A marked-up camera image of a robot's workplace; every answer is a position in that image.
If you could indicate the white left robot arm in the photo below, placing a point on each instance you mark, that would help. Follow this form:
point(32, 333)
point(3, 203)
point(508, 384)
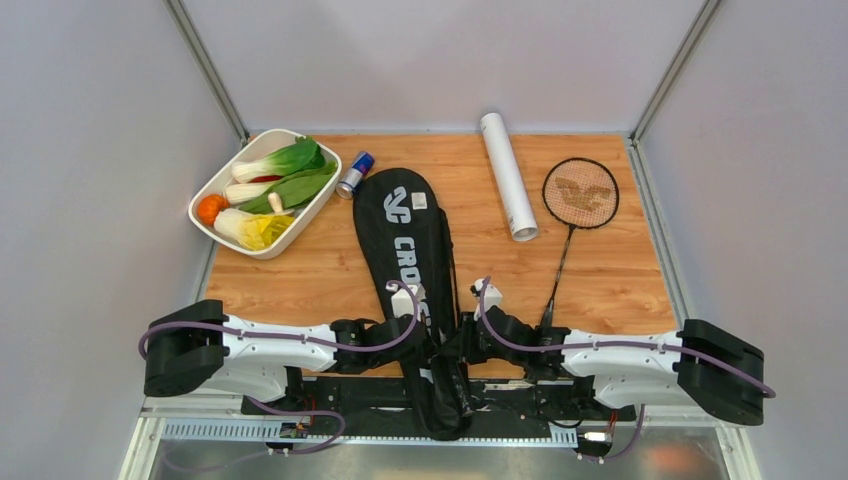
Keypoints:
point(200, 346)

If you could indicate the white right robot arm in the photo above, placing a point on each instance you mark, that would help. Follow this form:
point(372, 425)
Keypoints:
point(700, 364)

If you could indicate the white shuttlecock tube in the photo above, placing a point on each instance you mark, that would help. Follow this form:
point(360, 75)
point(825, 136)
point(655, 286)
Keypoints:
point(517, 207)

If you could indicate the green bok choy lower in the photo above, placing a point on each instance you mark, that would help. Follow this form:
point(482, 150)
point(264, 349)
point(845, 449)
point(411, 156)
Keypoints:
point(294, 190)

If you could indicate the silver blue drink can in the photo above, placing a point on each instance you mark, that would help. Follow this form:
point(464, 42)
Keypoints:
point(356, 173)

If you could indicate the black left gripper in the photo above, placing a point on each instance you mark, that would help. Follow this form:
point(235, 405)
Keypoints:
point(422, 356)

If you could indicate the green bok choy top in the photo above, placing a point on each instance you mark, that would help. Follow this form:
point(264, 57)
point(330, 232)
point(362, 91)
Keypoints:
point(281, 162)

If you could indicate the left aluminium frame post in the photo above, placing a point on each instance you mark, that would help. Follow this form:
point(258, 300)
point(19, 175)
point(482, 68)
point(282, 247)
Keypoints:
point(194, 42)

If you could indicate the orange tangerine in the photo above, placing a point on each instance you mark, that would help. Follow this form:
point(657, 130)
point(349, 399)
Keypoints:
point(209, 208)

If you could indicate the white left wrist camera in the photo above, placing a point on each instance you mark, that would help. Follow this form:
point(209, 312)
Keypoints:
point(405, 299)

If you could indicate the black Crossway racket bag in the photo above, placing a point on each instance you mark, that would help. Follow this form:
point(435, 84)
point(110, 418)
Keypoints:
point(404, 235)

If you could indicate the red chili pepper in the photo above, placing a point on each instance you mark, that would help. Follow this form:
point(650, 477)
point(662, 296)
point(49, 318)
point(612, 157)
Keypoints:
point(266, 179)

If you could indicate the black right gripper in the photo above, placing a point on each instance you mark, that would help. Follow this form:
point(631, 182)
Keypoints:
point(462, 347)

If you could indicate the white oval vegetable basket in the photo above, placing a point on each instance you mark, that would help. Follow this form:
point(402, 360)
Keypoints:
point(266, 143)

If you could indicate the beige mushroom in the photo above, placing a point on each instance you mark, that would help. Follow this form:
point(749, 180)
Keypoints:
point(276, 204)

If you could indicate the aluminium frame post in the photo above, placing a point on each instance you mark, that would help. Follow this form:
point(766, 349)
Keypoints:
point(194, 42)
point(699, 26)

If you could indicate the yellow napa cabbage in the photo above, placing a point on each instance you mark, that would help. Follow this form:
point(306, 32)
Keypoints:
point(253, 232)

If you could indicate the right aluminium frame post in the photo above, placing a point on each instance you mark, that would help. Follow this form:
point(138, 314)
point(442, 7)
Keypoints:
point(699, 26)

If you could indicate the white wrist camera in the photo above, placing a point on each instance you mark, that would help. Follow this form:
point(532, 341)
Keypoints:
point(486, 295)
point(405, 299)

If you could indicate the black badminton racket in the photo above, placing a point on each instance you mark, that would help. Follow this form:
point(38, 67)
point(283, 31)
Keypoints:
point(462, 392)
point(582, 194)

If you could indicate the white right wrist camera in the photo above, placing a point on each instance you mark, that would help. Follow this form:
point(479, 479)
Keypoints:
point(486, 295)

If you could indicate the green bok choy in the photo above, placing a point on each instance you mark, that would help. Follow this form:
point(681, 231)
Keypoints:
point(281, 162)
point(294, 190)

